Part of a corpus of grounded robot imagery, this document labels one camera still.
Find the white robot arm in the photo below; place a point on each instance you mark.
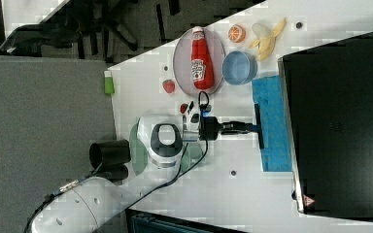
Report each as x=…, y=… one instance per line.
x=86, y=204

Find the blue bowl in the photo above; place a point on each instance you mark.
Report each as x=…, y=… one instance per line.
x=239, y=68

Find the orange half slice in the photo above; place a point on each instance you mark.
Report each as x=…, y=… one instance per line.
x=236, y=34

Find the peeled yellow banana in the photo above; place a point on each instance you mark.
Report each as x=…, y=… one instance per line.
x=265, y=38

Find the green perforated colander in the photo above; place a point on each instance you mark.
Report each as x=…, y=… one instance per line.
x=137, y=155

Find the grey round plate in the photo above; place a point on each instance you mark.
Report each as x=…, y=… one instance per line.
x=181, y=62

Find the black office chair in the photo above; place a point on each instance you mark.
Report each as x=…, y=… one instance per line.
x=60, y=23

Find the pink strawberry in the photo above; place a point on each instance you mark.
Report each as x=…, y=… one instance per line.
x=168, y=86

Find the small red strawberry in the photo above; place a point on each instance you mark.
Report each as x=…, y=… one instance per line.
x=183, y=108

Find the large black cylinder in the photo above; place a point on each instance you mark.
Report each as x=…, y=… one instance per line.
x=109, y=153

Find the green mug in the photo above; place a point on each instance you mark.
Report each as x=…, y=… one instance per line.
x=192, y=154

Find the green glue bottle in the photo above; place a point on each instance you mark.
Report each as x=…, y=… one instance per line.
x=108, y=83

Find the red ketchup bottle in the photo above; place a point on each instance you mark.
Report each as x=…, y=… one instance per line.
x=202, y=71

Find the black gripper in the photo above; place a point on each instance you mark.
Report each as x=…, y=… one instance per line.
x=210, y=128

